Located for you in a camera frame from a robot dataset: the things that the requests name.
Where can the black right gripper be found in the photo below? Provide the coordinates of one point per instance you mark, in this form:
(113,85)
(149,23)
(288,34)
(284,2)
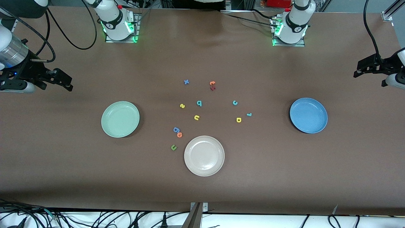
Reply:
(28,70)

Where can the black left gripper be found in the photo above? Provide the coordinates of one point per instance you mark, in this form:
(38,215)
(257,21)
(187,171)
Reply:
(380,64)

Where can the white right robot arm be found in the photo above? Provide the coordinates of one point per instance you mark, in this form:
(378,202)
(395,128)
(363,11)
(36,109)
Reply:
(115,19)

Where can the light green plate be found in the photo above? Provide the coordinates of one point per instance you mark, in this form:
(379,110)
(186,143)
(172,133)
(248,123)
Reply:
(120,119)

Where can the blue plate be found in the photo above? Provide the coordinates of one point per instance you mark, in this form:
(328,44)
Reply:
(308,115)

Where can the red box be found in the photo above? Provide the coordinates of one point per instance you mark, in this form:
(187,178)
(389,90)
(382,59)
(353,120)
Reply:
(280,3)

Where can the white paper tag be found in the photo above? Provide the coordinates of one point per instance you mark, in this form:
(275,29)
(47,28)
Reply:
(335,209)

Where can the beige plate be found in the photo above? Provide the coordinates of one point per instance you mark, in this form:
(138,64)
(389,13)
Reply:
(204,155)

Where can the aluminium profile beam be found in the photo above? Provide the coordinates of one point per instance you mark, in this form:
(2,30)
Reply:
(193,218)

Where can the aluminium frame post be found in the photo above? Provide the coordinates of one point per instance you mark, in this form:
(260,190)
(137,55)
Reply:
(392,11)

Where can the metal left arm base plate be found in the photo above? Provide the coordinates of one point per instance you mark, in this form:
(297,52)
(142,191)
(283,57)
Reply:
(289,45)

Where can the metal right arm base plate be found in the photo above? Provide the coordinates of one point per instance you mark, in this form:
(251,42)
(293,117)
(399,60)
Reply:
(136,28)

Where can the small metal bracket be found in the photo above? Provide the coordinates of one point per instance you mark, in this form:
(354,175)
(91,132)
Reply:
(205,207)

